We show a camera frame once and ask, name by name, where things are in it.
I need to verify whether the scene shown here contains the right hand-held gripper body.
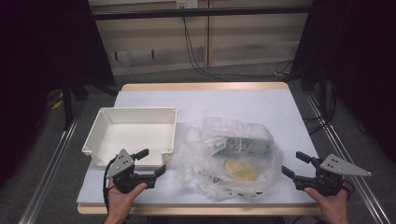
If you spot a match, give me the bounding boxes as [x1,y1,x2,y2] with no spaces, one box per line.
[293,153,373,197]

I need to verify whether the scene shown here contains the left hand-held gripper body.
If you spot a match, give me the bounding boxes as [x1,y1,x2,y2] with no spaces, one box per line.
[106,148,157,195]

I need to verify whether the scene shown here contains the long black box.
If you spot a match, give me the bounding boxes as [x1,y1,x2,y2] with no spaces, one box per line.
[214,130,276,161]

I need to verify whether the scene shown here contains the clear plastic bag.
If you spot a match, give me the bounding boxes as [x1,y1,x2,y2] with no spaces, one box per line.
[173,116,285,201]

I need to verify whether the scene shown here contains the person's left hand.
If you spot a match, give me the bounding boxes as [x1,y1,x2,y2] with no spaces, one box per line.
[104,182,149,224]

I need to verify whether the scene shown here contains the person's right hand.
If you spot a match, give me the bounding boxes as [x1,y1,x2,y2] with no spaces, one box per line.
[304,187,350,224]

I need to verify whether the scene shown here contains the white plastic box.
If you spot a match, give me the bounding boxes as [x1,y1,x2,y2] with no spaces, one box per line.
[81,106,179,172]

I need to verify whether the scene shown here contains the flat yellow item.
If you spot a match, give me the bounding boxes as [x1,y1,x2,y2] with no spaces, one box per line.
[223,158,260,182]

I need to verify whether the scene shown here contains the black stand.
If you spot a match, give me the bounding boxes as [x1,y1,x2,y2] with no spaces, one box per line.
[60,76,120,131]

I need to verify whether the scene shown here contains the pale blue table mat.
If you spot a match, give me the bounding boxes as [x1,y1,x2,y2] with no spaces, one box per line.
[77,89,318,206]

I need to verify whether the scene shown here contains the dark curtain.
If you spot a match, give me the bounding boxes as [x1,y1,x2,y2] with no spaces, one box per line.
[291,0,396,164]
[0,0,117,188]

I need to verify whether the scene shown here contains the pale wooden cabinet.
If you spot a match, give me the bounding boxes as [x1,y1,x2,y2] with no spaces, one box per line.
[88,0,313,77]

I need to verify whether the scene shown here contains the black horizontal bar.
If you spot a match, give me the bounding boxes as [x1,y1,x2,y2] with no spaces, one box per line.
[92,5,313,21]

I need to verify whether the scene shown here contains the left hand-held gripper cable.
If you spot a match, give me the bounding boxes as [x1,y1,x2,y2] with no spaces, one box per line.
[103,158,118,217]

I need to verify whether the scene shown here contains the metal floor rail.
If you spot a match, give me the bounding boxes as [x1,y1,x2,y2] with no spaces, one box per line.
[304,92,391,224]
[18,104,86,224]

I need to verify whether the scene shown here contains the black floor cables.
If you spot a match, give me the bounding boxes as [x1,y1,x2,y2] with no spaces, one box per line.
[302,82,339,135]

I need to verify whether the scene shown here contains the black hanging cable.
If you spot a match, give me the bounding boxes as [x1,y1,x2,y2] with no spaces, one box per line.
[181,17,294,83]

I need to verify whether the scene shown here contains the white wall socket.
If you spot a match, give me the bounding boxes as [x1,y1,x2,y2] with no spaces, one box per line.
[176,0,200,9]

